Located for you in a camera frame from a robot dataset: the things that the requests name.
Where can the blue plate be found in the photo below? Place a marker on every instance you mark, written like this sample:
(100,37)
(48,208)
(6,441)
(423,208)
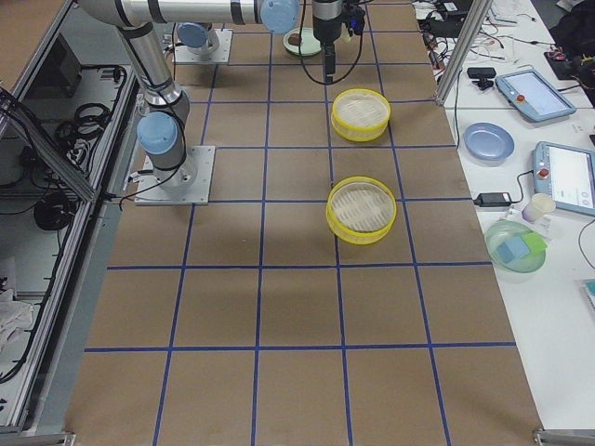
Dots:
(488,144)

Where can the blue sponge block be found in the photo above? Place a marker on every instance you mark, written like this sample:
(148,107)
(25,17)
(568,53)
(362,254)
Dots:
(511,250)

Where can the teach pendant far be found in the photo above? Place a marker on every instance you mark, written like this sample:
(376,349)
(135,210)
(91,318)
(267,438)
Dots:
(533,96)

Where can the yellow steamer basket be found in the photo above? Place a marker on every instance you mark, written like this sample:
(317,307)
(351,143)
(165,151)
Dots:
(360,210)
(360,114)

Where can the black webcam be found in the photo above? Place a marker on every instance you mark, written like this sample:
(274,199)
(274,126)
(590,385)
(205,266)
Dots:
(482,77)

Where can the green glass bowl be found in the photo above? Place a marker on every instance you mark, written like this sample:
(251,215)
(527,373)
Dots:
(500,232)

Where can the light green plate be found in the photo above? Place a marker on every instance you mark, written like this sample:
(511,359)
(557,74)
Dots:
(310,46)

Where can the green sponge block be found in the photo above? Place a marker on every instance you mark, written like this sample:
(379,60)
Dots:
(534,242)

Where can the paper cup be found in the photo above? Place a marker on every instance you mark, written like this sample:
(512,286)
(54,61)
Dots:
(539,205)

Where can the aluminium frame post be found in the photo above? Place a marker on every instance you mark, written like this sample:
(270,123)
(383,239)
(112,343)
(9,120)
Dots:
(470,28)

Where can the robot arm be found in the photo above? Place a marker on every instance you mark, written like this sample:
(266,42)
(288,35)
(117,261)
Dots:
(161,132)
(198,37)

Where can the teach pendant near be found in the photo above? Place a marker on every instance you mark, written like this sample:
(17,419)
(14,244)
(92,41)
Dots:
(566,174)

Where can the black power adapter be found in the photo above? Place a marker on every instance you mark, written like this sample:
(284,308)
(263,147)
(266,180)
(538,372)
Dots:
(493,200)

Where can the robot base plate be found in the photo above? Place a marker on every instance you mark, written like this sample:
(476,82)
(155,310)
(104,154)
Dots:
(190,185)
(215,51)

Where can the brown bun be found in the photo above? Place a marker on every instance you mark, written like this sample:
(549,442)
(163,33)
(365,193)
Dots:
(294,39)

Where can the teach pendant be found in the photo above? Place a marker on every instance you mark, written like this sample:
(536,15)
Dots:
(566,174)
(533,96)

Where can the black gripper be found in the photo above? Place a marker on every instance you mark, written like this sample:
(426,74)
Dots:
(326,24)

